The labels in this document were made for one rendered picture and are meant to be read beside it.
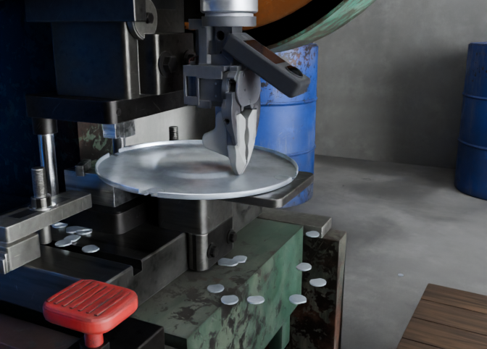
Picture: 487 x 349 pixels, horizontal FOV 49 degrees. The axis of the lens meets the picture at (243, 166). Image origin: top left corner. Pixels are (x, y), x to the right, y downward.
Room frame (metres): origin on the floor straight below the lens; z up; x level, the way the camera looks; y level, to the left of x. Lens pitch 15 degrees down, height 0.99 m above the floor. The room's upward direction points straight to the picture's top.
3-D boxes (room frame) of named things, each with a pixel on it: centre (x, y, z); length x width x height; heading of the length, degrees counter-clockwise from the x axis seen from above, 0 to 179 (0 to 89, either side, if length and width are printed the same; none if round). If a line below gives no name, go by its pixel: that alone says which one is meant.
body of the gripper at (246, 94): (0.73, 0.03, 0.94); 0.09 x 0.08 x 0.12; 64
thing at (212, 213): (0.74, 0.04, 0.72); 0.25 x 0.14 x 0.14; 64
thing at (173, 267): (0.82, 0.20, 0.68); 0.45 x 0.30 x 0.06; 154
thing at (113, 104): (0.82, 0.20, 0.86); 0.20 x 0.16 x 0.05; 154
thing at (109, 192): (0.82, 0.19, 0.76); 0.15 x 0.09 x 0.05; 154
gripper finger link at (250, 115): (0.75, 0.02, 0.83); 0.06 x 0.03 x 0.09; 64
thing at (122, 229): (0.82, 0.20, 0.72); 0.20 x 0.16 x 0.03; 154
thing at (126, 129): (0.81, 0.19, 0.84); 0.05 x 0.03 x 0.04; 154
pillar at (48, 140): (0.77, 0.29, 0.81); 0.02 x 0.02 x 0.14
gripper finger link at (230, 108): (0.70, 0.01, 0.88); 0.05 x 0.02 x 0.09; 154
